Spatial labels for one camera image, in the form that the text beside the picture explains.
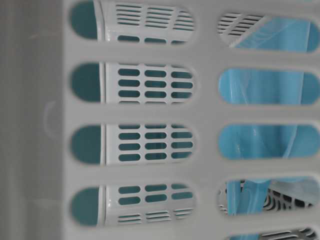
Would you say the white plastic shopping basket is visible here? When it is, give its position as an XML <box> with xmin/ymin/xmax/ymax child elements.
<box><xmin>0</xmin><ymin>0</ymin><xmax>320</xmax><ymax>240</ymax></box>

